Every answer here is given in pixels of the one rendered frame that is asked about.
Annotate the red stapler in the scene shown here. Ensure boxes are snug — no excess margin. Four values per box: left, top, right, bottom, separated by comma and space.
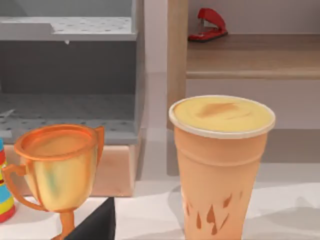
187, 7, 229, 42

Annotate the stack of coloured rings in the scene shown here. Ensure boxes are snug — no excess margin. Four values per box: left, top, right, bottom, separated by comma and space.
0, 138, 16, 223

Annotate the orange cup with yellow drink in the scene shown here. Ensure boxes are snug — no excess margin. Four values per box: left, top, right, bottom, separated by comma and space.
168, 95, 276, 240

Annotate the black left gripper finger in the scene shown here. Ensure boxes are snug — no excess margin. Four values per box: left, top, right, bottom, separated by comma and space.
66, 197, 117, 240

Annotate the wooden open shelf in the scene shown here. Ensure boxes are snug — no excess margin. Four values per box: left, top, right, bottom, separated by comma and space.
166, 0, 320, 176

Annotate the golden trophy cup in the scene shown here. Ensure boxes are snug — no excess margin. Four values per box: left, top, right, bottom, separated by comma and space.
1, 124, 105, 240

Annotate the pulled-out drawer, grey pierced inside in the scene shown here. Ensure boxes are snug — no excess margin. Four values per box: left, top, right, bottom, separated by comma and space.
0, 0, 146, 146

